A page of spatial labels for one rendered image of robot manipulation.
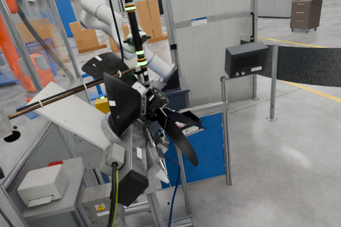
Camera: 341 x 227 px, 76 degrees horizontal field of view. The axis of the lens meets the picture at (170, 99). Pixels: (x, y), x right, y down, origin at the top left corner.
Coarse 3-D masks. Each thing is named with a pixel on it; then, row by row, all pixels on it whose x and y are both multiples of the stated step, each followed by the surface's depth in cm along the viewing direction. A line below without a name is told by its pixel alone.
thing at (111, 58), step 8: (104, 56) 107; (112, 56) 109; (88, 64) 100; (96, 64) 102; (104, 64) 103; (112, 64) 105; (120, 64) 108; (88, 72) 98; (96, 72) 100; (128, 72) 106; (128, 80) 104; (136, 80) 105
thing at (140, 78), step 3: (138, 66) 103; (135, 69) 102; (138, 69) 103; (135, 72) 104; (138, 72) 103; (141, 72) 104; (138, 75) 106; (141, 75) 105; (138, 78) 107; (141, 78) 105; (150, 78) 111; (138, 81) 108; (141, 81) 106; (144, 81) 107; (147, 81) 108; (150, 81) 107; (141, 84) 108; (144, 84) 107; (147, 84) 107
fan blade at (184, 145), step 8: (168, 120) 95; (168, 128) 98; (176, 128) 90; (176, 136) 95; (184, 136) 83; (176, 144) 99; (184, 144) 91; (184, 152) 95; (192, 152) 85; (192, 160) 92
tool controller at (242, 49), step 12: (228, 48) 148; (240, 48) 146; (252, 48) 144; (264, 48) 143; (228, 60) 149; (240, 60) 144; (252, 60) 147; (264, 60) 149; (228, 72) 153; (240, 72) 151; (252, 72) 154
